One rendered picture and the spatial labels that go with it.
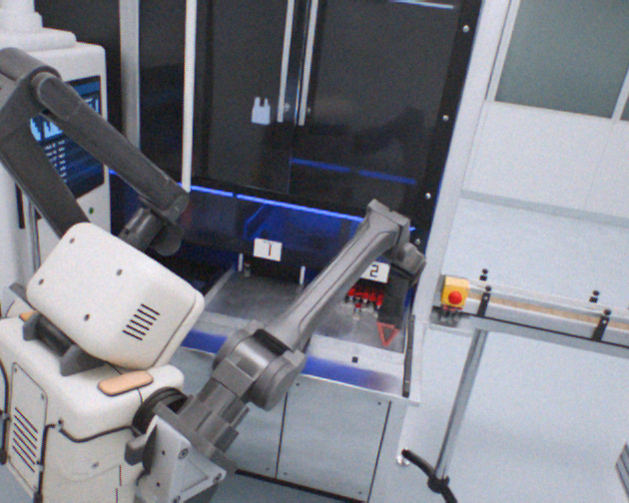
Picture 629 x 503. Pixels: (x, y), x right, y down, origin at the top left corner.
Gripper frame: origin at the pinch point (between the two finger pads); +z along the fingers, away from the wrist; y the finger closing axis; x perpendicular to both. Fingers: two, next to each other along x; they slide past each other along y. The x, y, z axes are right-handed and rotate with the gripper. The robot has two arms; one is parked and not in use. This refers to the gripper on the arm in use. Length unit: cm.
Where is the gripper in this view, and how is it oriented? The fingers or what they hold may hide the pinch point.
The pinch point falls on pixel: (385, 342)
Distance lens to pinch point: 153.6
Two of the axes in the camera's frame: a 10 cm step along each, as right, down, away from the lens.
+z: -1.4, 9.4, 3.0
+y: 1.9, -2.7, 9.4
